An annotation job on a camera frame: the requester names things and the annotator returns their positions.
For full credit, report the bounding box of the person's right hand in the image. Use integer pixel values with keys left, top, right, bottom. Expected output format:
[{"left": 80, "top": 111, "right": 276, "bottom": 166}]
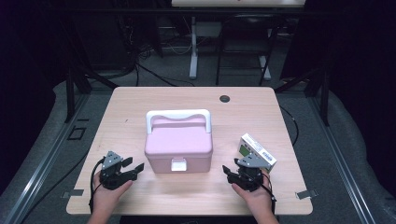
[{"left": 232, "top": 169, "right": 276, "bottom": 217}]

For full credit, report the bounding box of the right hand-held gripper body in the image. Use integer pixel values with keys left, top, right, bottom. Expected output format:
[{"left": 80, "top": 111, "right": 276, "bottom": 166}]
[{"left": 227, "top": 152, "right": 271, "bottom": 192}]

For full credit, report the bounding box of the person's left hand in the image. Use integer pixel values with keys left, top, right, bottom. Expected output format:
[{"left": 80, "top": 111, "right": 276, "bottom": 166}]
[{"left": 92, "top": 171, "right": 134, "bottom": 215}]

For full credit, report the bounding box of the black cable beside table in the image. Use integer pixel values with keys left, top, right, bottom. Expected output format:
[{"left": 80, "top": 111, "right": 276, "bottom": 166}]
[{"left": 279, "top": 105, "right": 300, "bottom": 147}]

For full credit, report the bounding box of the short white desk leg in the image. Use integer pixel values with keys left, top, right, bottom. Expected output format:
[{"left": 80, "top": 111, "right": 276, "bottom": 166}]
[{"left": 259, "top": 55, "right": 272, "bottom": 81}]

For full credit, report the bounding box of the left hand-held gripper cable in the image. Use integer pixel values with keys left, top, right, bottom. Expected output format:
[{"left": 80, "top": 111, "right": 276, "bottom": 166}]
[{"left": 88, "top": 157, "right": 106, "bottom": 215}]

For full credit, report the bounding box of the long white desk leg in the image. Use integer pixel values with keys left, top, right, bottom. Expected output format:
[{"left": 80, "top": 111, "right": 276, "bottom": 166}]
[{"left": 189, "top": 16, "right": 199, "bottom": 80}]

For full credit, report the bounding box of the pink storage box white handle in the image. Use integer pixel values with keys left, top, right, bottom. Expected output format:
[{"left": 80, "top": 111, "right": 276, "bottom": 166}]
[{"left": 144, "top": 108, "right": 214, "bottom": 175}]

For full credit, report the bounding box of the black horizontal frame bar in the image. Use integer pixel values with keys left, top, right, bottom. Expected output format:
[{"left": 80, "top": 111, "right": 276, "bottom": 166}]
[{"left": 62, "top": 7, "right": 312, "bottom": 17}]

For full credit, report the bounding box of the hand-held gripper cable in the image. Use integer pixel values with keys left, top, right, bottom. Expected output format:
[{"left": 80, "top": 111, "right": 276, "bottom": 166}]
[
  {"left": 261, "top": 172, "right": 277, "bottom": 216},
  {"left": 88, "top": 157, "right": 106, "bottom": 215}
]

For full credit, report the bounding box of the black metal chair frame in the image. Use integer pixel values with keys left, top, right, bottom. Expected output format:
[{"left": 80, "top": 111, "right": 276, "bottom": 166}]
[{"left": 215, "top": 13, "right": 279, "bottom": 87}]

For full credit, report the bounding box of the grey tape strip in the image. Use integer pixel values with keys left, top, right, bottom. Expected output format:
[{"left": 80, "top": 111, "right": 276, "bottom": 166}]
[
  {"left": 61, "top": 189, "right": 85, "bottom": 199},
  {"left": 295, "top": 189, "right": 319, "bottom": 201}
]

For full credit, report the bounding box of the white green medicine box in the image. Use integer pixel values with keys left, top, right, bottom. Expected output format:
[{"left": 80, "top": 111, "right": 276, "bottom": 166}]
[{"left": 237, "top": 133, "right": 277, "bottom": 175}]

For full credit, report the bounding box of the right hand-held gripper cable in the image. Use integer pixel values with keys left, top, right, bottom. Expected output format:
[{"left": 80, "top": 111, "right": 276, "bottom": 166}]
[{"left": 261, "top": 172, "right": 277, "bottom": 216}]

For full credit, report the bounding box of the white cable under desk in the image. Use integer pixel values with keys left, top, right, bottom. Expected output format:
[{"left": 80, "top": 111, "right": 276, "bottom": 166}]
[{"left": 167, "top": 40, "right": 192, "bottom": 56}]

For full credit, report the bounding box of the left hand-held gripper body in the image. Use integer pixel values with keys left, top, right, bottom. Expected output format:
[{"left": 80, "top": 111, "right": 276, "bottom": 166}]
[{"left": 99, "top": 150, "right": 138, "bottom": 190}]

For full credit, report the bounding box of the thin black floor cable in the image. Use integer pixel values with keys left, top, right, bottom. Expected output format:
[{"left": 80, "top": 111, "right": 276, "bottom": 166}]
[{"left": 20, "top": 148, "right": 92, "bottom": 224}]

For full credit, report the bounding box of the metal floor rail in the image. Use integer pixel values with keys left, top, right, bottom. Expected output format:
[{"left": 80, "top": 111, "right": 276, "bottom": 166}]
[
  {"left": 0, "top": 92, "right": 92, "bottom": 224},
  {"left": 306, "top": 92, "right": 378, "bottom": 224}
]

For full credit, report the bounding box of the black metal stand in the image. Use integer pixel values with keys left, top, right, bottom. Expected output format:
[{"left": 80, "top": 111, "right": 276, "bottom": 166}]
[
  {"left": 274, "top": 62, "right": 331, "bottom": 127},
  {"left": 64, "top": 62, "right": 120, "bottom": 124}
]

